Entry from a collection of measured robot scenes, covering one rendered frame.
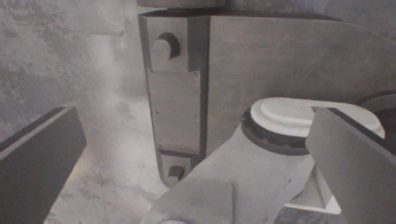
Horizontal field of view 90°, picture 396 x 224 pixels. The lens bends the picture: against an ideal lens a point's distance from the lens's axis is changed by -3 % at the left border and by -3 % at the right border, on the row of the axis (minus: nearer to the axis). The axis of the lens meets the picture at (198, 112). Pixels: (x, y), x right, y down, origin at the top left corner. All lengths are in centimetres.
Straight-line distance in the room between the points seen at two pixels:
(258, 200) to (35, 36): 87
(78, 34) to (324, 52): 71
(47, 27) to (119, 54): 26
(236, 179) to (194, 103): 25
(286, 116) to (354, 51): 21
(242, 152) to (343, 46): 29
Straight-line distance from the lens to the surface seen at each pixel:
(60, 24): 85
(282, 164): 34
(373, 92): 55
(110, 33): 74
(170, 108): 51
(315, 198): 49
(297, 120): 36
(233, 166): 31
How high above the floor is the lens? 61
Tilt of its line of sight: 57 degrees down
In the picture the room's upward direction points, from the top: 159 degrees counter-clockwise
